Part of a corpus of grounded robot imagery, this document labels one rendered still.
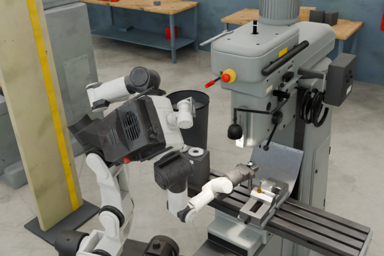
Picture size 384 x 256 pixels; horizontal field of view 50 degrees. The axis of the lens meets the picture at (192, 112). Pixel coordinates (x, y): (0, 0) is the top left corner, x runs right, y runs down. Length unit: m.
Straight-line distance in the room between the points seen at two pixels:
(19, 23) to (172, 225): 1.98
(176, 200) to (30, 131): 1.71
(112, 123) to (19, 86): 1.47
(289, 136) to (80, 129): 1.23
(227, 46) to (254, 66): 0.15
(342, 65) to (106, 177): 1.24
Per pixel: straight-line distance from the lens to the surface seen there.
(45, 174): 3.53
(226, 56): 1.80
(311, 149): 2.57
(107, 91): 1.92
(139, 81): 1.81
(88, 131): 1.97
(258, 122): 2.02
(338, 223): 2.36
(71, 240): 2.56
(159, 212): 3.76
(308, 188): 2.74
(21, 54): 3.13
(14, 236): 3.90
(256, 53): 1.75
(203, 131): 4.23
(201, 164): 2.38
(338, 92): 2.12
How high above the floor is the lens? 2.46
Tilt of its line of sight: 27 degrees down
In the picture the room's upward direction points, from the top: 3 degrees counter-clockwise
